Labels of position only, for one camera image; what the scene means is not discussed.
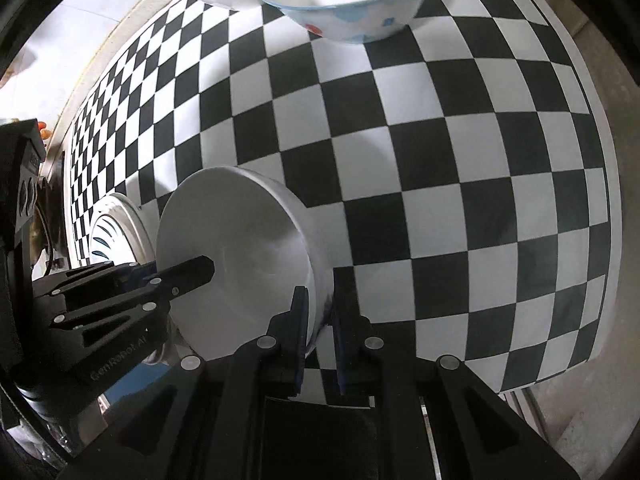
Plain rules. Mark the black white checkered cloth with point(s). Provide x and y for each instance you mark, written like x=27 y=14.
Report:
x=450 y=160

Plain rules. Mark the white bowl with floral print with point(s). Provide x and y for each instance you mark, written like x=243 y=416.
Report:
x=240 y=240

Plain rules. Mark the white bowl with coloured dots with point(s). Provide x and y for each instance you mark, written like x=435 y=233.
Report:
x=345 y=5

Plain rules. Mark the white plate with striped rim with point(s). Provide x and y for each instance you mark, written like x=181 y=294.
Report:
x=120 y=230

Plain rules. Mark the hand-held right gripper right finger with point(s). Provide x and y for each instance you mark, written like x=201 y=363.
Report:
x=343 y=355

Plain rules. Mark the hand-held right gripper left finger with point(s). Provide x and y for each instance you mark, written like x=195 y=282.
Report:
x=299 y=345

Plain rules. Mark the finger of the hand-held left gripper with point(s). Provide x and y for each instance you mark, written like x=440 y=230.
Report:
x=185 y=272
x=125 y=345

